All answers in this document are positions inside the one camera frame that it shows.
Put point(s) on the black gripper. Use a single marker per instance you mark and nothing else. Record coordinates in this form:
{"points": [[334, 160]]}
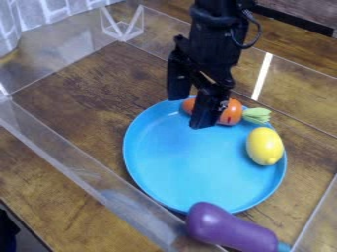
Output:
{"points": [[210, 51]]}

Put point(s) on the orange toy carrot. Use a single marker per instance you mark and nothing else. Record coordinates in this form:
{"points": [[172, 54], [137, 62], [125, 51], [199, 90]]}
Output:
{"points": [[234, 113]]}

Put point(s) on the blue round tray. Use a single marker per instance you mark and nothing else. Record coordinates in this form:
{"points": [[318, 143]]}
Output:
{"points": [[183, 166]]}

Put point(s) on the yellow toy lemon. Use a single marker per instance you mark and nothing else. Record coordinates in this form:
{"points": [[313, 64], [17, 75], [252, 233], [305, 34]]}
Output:
{"points": [[264, 146]]}

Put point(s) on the white patterned curtain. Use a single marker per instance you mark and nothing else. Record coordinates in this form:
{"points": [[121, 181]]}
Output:
{"points": [[22, 15]]}

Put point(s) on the purple toy eggplant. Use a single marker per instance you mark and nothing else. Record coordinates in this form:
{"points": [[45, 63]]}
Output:
{"points": [[214, 226]]}

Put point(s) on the clear acrylic enclosure wall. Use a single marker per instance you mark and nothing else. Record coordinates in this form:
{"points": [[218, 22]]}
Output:
{"points": [[77, 81]]}

